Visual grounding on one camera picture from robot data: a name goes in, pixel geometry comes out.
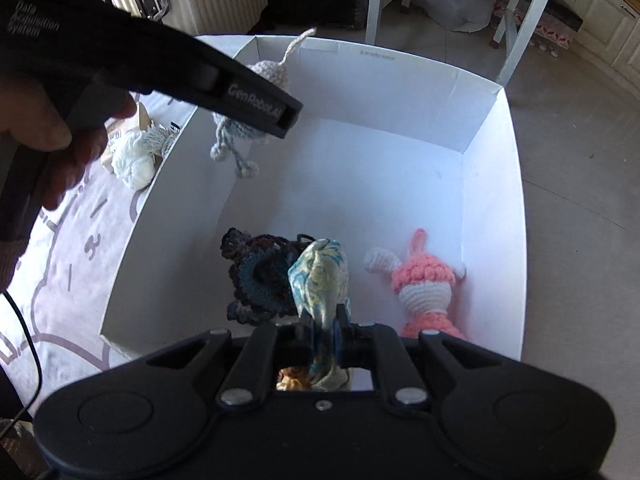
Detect grey crochet mouse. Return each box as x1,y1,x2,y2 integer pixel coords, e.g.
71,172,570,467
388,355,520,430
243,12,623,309
210,27,318,178

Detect tan printed small box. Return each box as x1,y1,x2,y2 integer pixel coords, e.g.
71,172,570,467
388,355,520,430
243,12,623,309
100,119,132,166

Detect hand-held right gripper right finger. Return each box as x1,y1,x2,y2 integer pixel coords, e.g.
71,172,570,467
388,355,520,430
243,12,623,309
334,306,501,407

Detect pink patterned fabric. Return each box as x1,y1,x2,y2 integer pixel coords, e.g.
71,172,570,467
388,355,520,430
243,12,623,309
495,2,583,56

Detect cream kitchen cabinet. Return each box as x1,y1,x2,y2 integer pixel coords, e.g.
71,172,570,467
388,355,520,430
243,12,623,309
550,0,640,81

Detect person's left hand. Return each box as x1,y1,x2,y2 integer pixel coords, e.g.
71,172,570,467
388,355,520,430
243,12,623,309
0,82,137,211

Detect white yarn pompom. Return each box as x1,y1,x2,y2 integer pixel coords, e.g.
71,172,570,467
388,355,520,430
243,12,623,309
111,132,157,191

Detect dark crochet octopus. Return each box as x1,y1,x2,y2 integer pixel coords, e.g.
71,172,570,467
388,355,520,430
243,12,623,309
221,227,313,326

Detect pink crochet doll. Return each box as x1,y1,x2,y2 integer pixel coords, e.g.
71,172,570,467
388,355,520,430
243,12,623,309
362,229,468,341

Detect white shoe box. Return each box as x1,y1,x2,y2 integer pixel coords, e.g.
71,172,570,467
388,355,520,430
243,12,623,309
100,35,528,361

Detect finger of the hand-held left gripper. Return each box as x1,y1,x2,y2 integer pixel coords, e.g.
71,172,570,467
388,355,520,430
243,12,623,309
200,59,304,139

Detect blue floral fabric pouch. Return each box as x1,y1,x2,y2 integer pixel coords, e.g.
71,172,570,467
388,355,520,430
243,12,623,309
277,237,353,393

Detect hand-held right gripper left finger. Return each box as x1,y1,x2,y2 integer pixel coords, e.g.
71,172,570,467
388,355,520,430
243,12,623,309
144,324,317,409

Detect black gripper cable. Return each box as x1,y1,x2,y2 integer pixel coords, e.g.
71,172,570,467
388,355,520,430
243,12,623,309
0,290,40,441

